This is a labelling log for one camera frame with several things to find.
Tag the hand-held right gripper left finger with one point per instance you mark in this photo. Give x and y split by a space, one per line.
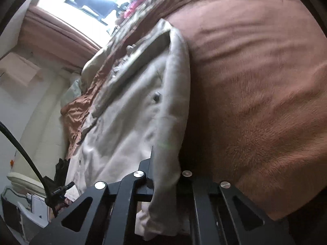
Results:
102 209

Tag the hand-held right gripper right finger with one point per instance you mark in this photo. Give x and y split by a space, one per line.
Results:
204 209

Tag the beige zip jacket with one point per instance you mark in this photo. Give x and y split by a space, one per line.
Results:
132 107

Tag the dark folded clothes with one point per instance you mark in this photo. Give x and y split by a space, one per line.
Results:
61 168

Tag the grey bedside table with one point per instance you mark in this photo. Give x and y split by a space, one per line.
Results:
35 204

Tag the small orange toy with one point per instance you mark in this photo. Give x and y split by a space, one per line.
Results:
11 162

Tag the cream padded headboard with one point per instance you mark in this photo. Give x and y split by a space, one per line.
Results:
38 132

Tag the pale blue pillow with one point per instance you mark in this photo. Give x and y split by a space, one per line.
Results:
72 91

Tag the brown blanket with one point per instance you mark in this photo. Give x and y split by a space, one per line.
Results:
255 94

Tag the cream hanging cloth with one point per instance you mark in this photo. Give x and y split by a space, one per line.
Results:
20 69

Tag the beige duvet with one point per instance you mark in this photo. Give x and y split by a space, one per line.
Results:
92 65

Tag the pink curtain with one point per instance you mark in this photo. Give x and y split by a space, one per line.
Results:
56 38

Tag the dark hanging coat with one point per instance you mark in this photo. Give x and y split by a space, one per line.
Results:
92 5

